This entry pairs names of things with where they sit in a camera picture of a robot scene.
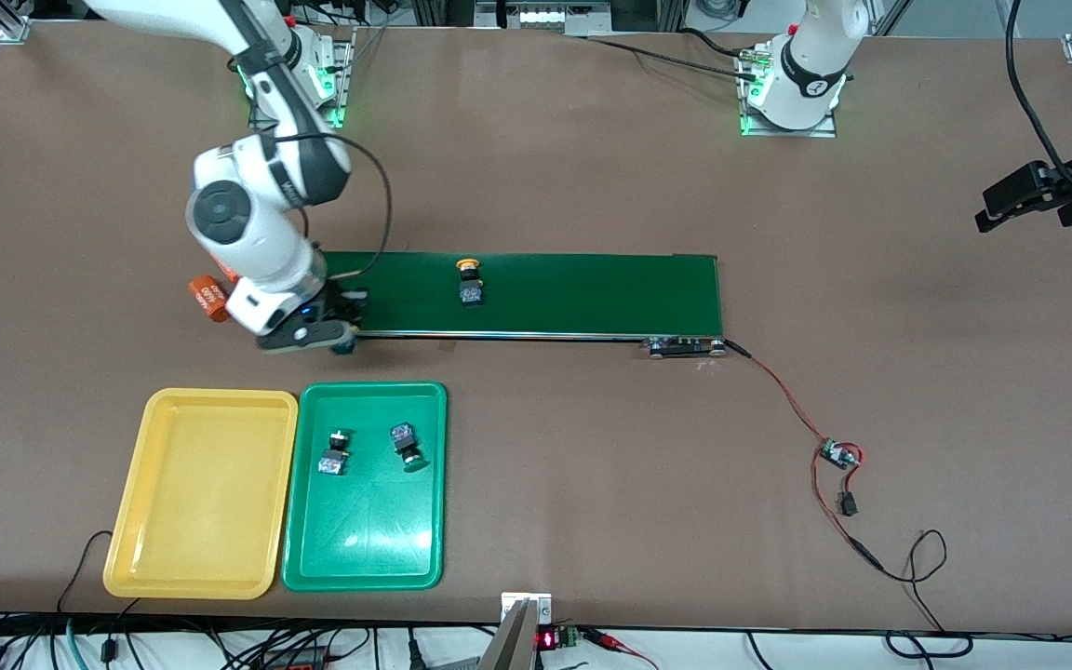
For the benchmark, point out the green conveyor belt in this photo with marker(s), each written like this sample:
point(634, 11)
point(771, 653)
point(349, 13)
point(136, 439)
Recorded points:
point(592, 293)

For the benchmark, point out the red digit display module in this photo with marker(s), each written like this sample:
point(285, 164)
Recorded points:
point(550, 638)

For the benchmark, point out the red clip lead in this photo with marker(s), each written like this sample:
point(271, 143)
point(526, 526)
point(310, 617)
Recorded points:
point(615, 642)

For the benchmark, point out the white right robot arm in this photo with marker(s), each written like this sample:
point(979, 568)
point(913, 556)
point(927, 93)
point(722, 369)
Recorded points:
point(247, 223)

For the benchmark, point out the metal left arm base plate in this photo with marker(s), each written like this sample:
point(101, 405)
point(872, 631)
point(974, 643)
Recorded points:
point(783, 132)

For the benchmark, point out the green push button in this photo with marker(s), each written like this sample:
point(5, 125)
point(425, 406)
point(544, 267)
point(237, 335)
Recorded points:
point(408, 447)
point(335, 456)

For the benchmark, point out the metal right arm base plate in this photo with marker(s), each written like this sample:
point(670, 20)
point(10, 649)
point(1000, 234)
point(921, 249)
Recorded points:
point(342, 84)

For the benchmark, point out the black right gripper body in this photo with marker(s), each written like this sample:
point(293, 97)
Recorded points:
point(338, 301)

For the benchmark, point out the yellow plastic tray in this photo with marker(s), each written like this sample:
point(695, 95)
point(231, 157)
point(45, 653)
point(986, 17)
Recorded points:
point(201, 493)

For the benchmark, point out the small green circuit board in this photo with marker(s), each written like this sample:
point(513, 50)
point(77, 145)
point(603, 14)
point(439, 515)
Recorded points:
point(838, 453)

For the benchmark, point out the green plastic tray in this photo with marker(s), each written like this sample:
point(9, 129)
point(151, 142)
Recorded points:
point(378, 530)

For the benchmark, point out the silver mounting bracket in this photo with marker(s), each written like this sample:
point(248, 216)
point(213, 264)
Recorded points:
point(541, 607)

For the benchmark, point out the grey light box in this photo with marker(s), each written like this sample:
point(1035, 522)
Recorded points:
point(543, 14)

